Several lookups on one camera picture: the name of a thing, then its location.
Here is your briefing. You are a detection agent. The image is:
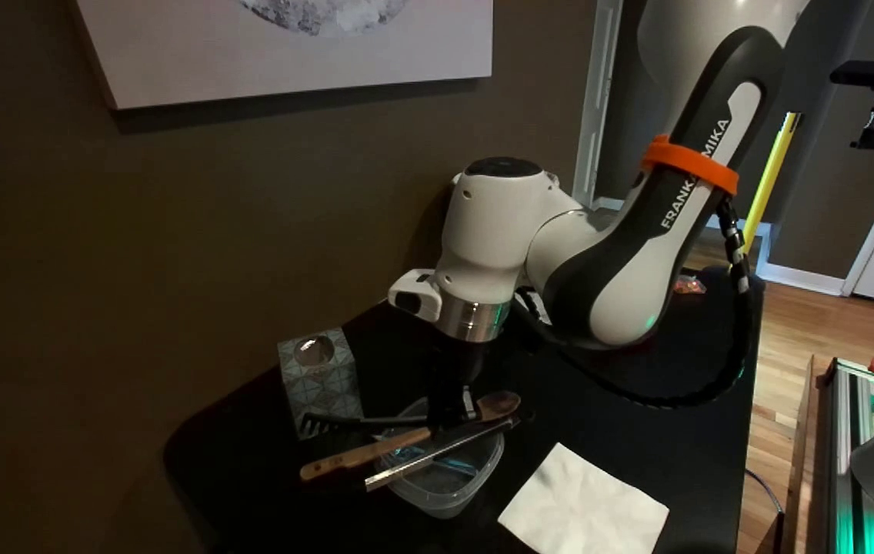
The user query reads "clear plastic bowl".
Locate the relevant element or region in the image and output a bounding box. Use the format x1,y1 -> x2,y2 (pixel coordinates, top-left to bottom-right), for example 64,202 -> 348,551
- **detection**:
372,396 -> 510,524

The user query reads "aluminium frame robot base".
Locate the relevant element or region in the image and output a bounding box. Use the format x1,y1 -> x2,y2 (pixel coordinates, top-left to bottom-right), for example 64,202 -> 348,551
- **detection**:
814,355 -> 874,554

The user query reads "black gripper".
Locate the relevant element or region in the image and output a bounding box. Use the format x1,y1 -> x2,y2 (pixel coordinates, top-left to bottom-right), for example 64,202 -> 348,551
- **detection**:
425,329 -> 491,432

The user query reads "yellow stick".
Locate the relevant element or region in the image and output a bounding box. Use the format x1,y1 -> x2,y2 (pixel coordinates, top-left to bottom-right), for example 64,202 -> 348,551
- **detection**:
737,109 -> 805,261

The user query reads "framed wall picture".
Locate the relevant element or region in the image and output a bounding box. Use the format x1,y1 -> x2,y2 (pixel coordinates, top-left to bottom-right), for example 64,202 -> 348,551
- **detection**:
75,0 -> 495,113

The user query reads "flat white napkin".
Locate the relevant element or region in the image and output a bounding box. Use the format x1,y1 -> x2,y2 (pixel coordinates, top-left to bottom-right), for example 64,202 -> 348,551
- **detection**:
495,441 -> 672,554

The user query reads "orange strap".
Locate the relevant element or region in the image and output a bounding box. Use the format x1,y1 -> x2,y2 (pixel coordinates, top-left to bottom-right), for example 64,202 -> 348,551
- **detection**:
640,134 -> 742,201

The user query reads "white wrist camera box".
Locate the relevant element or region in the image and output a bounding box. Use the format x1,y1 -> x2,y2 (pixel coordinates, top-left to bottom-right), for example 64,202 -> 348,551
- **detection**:
386,265 -> 449,318

